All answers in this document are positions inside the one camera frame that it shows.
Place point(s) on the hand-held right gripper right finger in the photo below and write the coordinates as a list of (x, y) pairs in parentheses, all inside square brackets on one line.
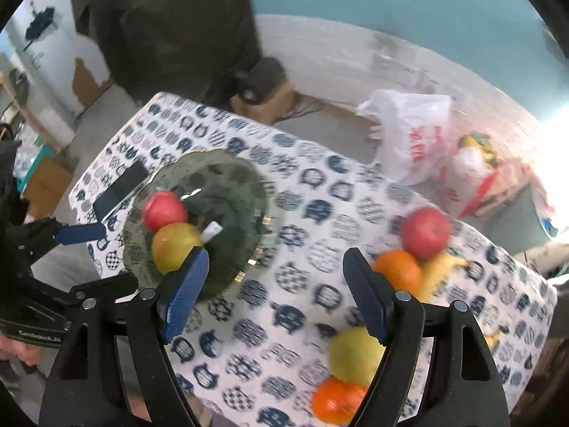
[(364, 298)]

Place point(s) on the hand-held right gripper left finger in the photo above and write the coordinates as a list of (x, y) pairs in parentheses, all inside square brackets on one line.
[(186, 293)]

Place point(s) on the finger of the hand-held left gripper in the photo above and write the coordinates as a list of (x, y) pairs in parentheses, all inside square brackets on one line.
[(109, 285), (82, 233)]

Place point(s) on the orange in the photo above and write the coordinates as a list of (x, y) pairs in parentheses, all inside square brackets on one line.
[(335, 402), (398, 271)]

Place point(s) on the yellow-green apple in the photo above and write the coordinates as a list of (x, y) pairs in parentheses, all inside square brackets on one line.
[(175, 244), (353, 356)]

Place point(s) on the red apple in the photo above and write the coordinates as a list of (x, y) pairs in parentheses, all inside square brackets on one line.
[(162, 211), (426, 233)]

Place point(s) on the green glass plate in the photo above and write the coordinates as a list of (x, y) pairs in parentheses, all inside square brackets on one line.
[(231, 213)]

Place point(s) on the person's left hand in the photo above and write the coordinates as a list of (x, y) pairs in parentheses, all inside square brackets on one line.
[(20, 350)]

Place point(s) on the black smartphone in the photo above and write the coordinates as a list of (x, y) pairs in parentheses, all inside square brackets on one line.
[(122, 189)]

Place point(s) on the cat print tablecloth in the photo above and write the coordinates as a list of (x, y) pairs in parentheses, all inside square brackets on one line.
[(302, 275)]

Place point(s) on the tan box with teal edge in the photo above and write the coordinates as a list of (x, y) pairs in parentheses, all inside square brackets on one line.
[(44, 178)]

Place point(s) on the yellow banana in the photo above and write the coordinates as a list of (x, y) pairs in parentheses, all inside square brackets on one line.
[(492, 340), (440, 271)]

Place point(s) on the filled plastic bag red print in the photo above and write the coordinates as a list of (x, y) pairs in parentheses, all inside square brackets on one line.
[(466, 173)]

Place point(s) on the white plastic bag red print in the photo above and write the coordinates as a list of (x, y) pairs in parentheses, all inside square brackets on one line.
[(409, 138)]

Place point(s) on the cardboard box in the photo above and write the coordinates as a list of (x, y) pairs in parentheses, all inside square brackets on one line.
[(266, 107)]

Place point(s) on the dark hanging umbrella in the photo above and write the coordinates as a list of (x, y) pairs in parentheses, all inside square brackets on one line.
[(40, 24)]

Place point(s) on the dark hanging cloth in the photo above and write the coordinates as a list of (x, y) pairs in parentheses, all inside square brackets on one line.
[(169, 31)]

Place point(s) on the black speaker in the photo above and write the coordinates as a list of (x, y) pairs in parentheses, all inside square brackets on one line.
[(262, 75)]

